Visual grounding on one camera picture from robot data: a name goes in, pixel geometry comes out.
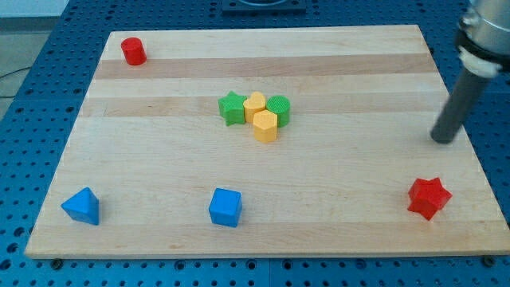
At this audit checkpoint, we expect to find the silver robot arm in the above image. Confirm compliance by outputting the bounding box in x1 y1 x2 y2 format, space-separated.
455 0 509 78

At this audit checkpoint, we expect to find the wooden board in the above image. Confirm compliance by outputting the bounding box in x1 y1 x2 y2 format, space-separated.
25 25 509 259

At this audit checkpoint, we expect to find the green star block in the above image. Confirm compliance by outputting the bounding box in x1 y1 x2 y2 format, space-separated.
218 91 247 126

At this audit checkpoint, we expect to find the red star block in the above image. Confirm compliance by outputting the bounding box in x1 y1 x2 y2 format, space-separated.
407 178 453 221

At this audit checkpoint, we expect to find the yellow hexagon block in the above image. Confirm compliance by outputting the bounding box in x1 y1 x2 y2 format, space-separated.
253 110 277 143

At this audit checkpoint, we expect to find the yellow heart block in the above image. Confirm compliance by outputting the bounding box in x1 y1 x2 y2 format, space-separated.
243 92 266 123

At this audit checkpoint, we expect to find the green cylinder block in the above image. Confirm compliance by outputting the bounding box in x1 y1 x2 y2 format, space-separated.
266 95 291 128

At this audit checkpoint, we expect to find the blue cube block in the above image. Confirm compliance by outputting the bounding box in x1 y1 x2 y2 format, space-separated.
209 188 242 227

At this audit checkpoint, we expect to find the red cylinder block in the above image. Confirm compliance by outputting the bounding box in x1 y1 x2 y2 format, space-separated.
120 37 147 65

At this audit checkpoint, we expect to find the blue triangle block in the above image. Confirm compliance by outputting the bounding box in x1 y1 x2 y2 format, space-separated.
61 187 100 226

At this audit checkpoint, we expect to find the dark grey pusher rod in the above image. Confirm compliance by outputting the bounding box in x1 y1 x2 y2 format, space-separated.
430 68 490 144

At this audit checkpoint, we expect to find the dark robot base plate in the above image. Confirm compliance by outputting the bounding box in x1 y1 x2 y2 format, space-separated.
222 0 307 13

